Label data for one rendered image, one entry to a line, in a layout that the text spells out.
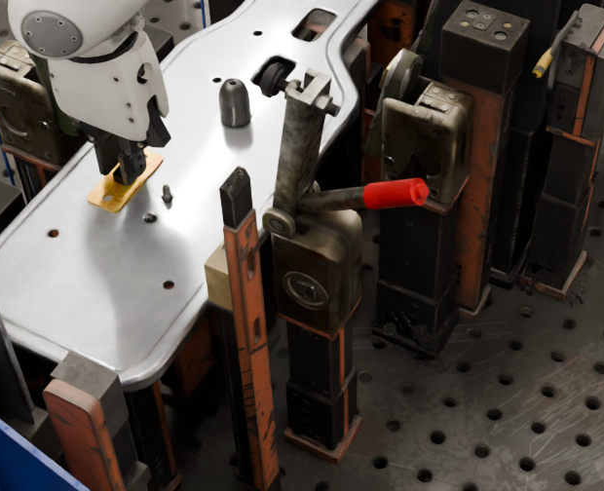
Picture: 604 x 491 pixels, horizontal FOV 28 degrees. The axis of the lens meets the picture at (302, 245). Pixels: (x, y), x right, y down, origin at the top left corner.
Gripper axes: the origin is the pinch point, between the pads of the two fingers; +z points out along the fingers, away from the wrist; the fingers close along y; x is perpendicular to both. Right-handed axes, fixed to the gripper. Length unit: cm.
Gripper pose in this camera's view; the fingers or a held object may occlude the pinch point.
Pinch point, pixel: (120, 156)
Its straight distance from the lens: 118.4
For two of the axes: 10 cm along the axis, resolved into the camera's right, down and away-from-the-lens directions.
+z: 0.3, 6.4, 7.6
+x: -4.9, 6.8, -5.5
